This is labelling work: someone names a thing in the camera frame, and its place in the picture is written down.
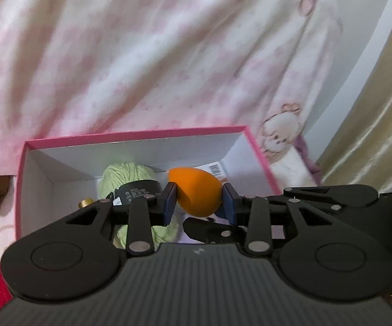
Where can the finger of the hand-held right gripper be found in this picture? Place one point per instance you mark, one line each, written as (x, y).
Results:
(335, 194)

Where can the beige satin curtain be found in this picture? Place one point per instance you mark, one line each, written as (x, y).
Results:
(372, 85)

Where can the pink bear print quilt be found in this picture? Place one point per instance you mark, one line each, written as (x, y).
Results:
(148, 51)

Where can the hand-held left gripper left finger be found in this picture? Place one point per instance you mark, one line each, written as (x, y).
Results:
(169, 203)

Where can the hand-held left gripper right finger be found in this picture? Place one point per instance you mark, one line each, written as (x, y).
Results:
(230, 203)

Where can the green yarn ball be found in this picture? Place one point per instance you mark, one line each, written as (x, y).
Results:
(128, 180)

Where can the frosted bottle with gold cap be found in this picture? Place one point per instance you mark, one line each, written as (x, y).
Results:
(86, 203)

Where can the orange makeup sponge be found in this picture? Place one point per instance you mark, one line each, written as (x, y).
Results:
(197, 190)

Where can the pink cardboard box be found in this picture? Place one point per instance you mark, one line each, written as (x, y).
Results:
(141, 156)

